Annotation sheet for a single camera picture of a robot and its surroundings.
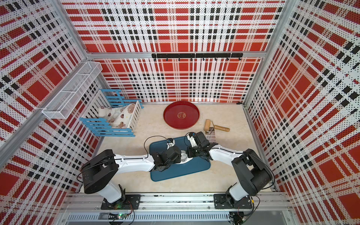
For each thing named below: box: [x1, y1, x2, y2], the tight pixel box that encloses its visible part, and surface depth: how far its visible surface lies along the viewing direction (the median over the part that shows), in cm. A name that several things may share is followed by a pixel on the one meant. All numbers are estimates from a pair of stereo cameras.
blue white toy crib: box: [79, 89, 144, 137], surface depth 103 cm
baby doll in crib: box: [97, 103, 136, 128], surface depth 107 cm
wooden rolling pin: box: [203, 119, 230, 135], surface depth 106 cm
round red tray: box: [163, 100, 201, 130], surface depth 117 cm
